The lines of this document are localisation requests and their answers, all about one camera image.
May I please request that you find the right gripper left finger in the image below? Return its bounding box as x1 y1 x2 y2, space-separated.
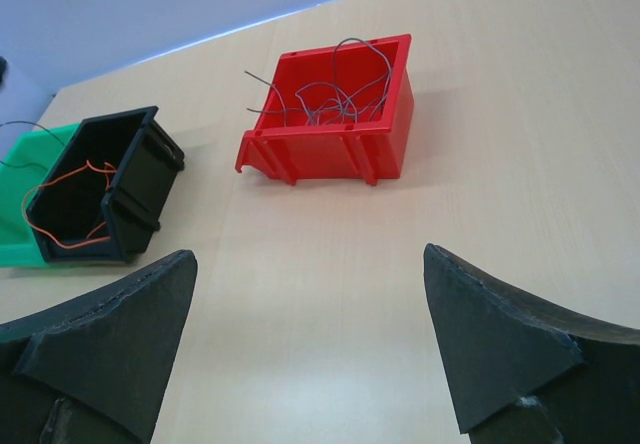
1 250 198 443

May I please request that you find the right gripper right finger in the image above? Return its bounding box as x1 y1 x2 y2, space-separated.
423 244 639 443

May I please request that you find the orange cable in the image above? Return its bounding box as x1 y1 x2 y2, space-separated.
19 159 121 251

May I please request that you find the thin dark brown cable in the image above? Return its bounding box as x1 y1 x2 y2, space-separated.
0 121 69 170

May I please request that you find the thin grey cable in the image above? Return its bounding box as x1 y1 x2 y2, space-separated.
243 37 394 128

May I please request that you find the black plastic bin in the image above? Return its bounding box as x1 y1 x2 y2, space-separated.
22 106 185 265

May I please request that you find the green plastic bin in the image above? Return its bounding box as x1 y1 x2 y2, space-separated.
0 123 79 268

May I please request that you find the red plastic bin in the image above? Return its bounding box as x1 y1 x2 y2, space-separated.
235 34 414 186

